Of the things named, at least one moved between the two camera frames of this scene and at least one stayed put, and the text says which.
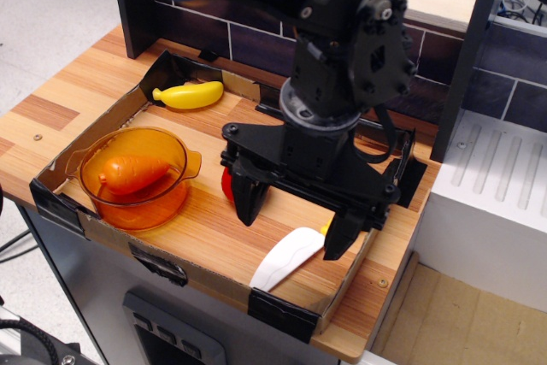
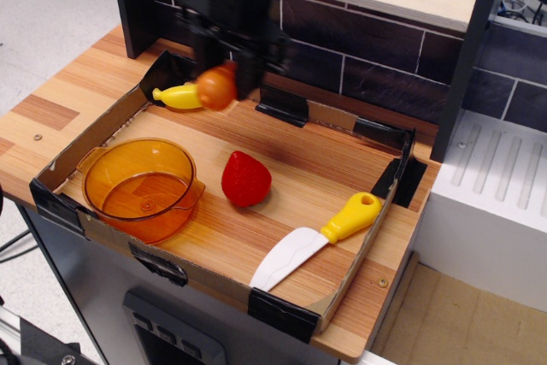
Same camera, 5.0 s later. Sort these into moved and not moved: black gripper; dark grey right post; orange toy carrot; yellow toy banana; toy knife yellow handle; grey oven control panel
Moved: black gripper; orange toy carrot
Not moved: toy knife yellow handle; yellow toy banana; grey oven control panel; dark grey right post
